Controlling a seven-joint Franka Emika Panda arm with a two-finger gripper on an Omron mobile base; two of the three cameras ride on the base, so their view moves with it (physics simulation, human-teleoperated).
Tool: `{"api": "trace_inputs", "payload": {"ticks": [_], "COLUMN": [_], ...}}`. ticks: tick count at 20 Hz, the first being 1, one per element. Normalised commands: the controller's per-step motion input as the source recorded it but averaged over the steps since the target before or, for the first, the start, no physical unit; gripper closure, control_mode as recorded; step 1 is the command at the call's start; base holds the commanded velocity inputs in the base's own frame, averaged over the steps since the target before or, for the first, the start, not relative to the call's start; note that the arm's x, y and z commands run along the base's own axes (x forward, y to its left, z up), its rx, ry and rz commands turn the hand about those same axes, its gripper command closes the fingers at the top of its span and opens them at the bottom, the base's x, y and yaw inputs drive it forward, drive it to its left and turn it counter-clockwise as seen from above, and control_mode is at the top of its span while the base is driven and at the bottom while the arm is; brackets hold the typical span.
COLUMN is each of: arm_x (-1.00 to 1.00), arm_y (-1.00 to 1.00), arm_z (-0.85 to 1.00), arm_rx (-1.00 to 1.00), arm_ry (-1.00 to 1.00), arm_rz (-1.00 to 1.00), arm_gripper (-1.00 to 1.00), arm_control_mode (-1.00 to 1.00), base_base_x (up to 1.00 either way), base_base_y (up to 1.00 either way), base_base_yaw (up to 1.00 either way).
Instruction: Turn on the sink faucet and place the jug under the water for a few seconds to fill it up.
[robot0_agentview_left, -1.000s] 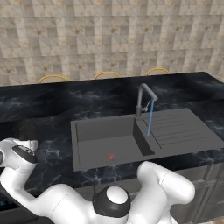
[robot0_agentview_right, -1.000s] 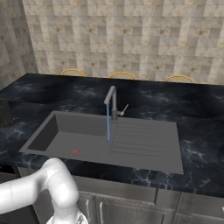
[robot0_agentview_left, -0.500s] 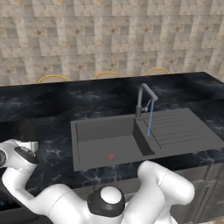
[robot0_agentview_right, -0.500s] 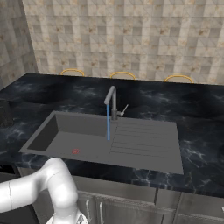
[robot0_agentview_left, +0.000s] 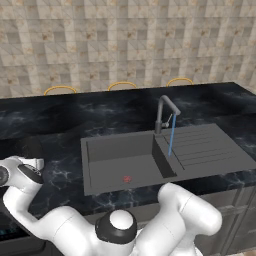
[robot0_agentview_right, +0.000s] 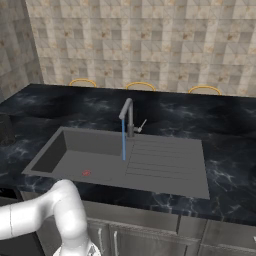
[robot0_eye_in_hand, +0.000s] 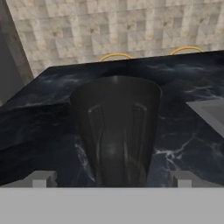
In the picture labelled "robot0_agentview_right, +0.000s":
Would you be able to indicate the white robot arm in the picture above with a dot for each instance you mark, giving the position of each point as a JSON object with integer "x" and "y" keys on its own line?
{"x": 65, "y": 213}

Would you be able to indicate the blue water stream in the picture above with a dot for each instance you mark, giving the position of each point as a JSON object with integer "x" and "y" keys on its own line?
{"x": 123, "y": 140}

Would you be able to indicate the grey faucet spout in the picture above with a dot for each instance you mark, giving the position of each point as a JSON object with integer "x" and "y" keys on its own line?
{"x": 129, "y": 115}

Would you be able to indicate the silver faucet lever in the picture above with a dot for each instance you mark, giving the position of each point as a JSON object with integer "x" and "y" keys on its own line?
{"x": 142, "y": 124}

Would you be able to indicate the grey sink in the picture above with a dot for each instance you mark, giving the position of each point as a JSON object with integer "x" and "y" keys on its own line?
{"x": 150, "y": 163}

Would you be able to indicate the yellow chair back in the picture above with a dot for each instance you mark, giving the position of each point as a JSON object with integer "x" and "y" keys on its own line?
{"x": 82, "y": 81}
{"x": 204, "y": 88}
{"x": 140, "y": 85}

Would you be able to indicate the grey cupboard door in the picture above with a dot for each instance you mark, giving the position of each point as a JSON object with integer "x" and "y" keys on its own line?
{"x": 95, "y": 238}
{"x": 151, "y": 243}
{"x": 230, "y": 240}

